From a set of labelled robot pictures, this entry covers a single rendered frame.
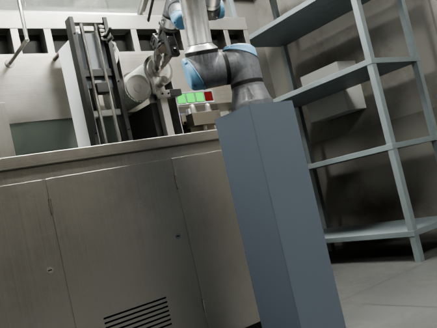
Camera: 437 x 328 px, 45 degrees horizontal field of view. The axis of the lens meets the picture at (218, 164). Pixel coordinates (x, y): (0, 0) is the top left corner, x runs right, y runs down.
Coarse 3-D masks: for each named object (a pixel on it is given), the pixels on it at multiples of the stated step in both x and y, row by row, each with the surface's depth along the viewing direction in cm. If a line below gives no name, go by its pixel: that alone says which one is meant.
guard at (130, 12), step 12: (0, 0) 235; (12, 0) 238; (24, 0) 241; (36, 0) 244; (48, 0) 247; (60, 0) 251; (72, 0) 254; (84, 0) 257; (96, 0) 261; (108, 0) 264; (120, 0) 268; (132, 0) 272; (48, 12) 252; (60, 12) 256; (72, 12) 259; (84, 12) 262; (96, 12) 266; (108, 12) 270; (120, 12) 274; (132, 12) 278
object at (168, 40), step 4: (164, 32) 223; (164, 36) 224; (168, 36) 223; (172, 36) 224; (164, 40) 224; (168, 40) 223; (172, 40) 224; (168, 44) 222; (172, 44) 223; (176, 44) 224; (168, 48) 222; (172, 48) 222; (176, 48) 223; (168, 52) 223; (172, 52) 222; (176, 52) 222; (172, 56) 223; (176, 56) 224
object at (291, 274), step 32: (224, 128) 183; (256, 128) 171; (288, 128) 179; (224, 160) 186; (256, 160) 172; (288, 160) 176; (256, 192) 174; (288, 192) 174; (256, 224) 177; (288, 224) 171; (320, 224) 180; (256, 256) 179; (288, 256) 169; (320, 256) 177; (256, 288) 182; (288, 288) 169; (320, 288) 174; (288, 320) 171; (320, 320) 172
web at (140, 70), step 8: (120, 64) 229; (120, 72) 230; (136, 72) 244; (120, 80) 231; (112, 88) 239; (104, 96) 246; (128, 96) 229; (104, 104) 247; (128, 104) 235; (136, 104) 234; (96, 120) 223
